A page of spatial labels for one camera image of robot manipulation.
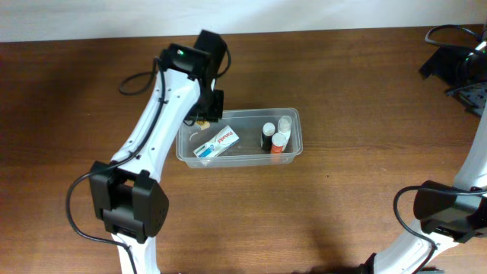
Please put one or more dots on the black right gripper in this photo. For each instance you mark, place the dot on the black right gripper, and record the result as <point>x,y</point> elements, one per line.
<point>472,97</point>

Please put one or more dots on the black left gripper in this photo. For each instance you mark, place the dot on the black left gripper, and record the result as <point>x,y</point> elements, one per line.
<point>212,105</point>

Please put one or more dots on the small gold-lid jar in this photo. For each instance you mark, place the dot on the small gold-lid jar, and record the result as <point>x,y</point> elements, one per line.
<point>203,125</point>

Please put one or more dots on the white Panadol box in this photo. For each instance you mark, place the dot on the white Panadol box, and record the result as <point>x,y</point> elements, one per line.
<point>222,141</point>

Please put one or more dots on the dark bottle white cap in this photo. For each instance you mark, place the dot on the dark bottle white cap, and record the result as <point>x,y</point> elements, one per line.
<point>268,130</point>

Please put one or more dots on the orange bottle white cap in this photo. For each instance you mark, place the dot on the orange bottle white cap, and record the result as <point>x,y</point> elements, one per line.
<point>279,141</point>

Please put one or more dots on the white spray bottle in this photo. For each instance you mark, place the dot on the white spray bottle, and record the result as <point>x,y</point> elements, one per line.
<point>284,127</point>

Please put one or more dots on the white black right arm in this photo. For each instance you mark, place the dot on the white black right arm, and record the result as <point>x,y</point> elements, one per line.
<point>445,216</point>

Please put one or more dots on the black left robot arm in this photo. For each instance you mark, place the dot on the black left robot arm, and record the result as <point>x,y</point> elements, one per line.
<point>126,193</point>

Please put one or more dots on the clear plastic container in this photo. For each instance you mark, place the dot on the clear plastic container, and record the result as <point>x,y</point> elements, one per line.
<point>248,125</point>

